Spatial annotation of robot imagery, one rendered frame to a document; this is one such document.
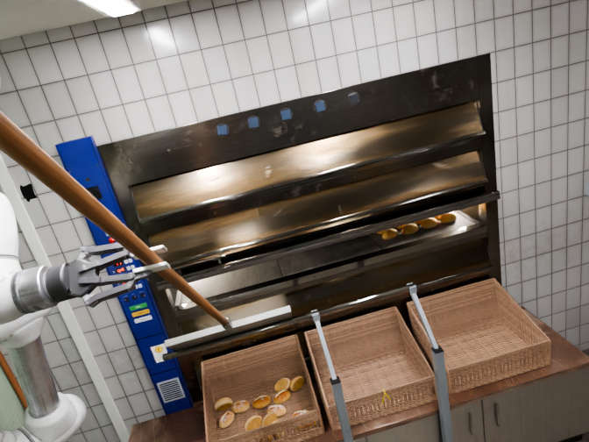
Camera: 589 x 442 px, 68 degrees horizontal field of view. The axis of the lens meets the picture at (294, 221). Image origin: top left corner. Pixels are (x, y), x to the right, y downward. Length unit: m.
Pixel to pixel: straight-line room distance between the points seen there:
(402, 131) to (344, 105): 0.34
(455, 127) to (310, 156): 0.77
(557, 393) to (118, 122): 2.53
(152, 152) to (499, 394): 2.04
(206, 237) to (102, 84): 0.84
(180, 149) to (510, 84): 1.69
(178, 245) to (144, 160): 0.45
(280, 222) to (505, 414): 1.50
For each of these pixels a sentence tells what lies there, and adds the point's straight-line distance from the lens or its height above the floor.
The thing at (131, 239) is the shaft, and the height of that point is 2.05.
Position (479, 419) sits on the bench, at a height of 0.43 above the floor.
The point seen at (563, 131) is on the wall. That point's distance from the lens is 2.81.
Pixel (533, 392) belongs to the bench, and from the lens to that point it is 2.63.
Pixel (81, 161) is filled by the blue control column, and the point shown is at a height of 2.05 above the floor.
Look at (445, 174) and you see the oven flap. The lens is 2.47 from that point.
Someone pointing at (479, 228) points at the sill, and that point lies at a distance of 2.67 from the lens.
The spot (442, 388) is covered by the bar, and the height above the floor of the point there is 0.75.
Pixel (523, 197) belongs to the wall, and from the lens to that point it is 2.76.
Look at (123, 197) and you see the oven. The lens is 2.23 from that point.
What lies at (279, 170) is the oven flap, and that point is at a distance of 2.17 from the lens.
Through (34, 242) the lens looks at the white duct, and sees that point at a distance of 2.39.
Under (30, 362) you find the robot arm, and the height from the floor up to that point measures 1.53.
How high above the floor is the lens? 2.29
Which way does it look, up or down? 20 degrees down
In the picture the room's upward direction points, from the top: 13 degrees counter-clockwise
